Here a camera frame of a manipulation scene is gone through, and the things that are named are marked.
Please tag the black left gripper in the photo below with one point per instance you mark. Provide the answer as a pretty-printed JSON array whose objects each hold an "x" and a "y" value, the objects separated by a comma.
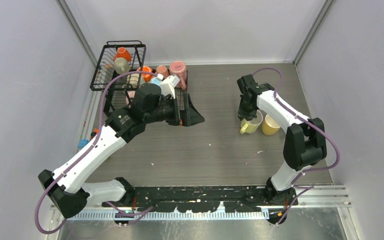
[{"x": 188, "y": 117}]

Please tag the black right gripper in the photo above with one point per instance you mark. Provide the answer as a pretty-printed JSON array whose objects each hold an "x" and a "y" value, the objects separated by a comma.
[{"x": 242, "y": 114}]

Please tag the light green mug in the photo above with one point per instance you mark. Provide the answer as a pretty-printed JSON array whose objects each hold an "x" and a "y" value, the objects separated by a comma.
[{"x": 250, "y": 126}]

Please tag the yellow mug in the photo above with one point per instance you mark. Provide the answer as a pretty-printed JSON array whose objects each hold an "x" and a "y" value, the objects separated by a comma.
[{"x": 270, "y": 126}]

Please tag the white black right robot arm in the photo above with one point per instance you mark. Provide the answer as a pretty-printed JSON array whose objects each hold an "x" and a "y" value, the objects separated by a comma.
[{"x": 303, "y": 148}]

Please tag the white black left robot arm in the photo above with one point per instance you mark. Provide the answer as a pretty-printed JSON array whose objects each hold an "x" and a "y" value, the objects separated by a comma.
[{"x": 67, "y": 184}]

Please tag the pink cup rack left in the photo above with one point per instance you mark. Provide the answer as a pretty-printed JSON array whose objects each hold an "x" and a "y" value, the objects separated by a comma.
[{"x": 129, "y": 98}]

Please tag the large pink mug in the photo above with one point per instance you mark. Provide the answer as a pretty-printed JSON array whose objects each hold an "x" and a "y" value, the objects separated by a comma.
[{"x": 179, "y": 68}]

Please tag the light blue cup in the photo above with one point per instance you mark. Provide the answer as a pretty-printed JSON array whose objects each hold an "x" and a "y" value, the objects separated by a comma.
[{"x": 157, "y": 79}]

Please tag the small pink cup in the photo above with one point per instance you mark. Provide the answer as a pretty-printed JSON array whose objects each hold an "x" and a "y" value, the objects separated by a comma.
[{"x": 162, "y": 70}]

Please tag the orange cup lower tier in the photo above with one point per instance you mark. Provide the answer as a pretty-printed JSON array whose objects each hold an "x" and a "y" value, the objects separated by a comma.
[{"x": 147, "y": 73}]

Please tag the orange cup tier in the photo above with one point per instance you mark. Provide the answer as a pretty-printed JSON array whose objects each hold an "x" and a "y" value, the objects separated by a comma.
[
  {"x": 122, "y": 52},
  {"x": 147, "y": 73}
]

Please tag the beige mug top tier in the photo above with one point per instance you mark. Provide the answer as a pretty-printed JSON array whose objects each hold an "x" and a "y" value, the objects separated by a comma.
[{"x": 121, "y": 65}]

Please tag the orange cup top tier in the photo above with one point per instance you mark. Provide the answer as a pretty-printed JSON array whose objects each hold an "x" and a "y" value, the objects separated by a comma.
[{"x": 122, "y": 52}]

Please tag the colourful toy block pile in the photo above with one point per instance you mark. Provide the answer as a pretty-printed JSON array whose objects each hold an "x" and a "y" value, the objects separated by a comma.
[{"x": 84, "y": 141}]

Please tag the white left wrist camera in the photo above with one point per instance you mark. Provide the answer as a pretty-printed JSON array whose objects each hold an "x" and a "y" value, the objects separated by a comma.
[{"x": 168, "y": 85}]

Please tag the black wire dish rack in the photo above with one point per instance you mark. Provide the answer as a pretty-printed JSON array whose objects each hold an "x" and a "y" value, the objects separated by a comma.
[{"x": 122, "y": 76}]

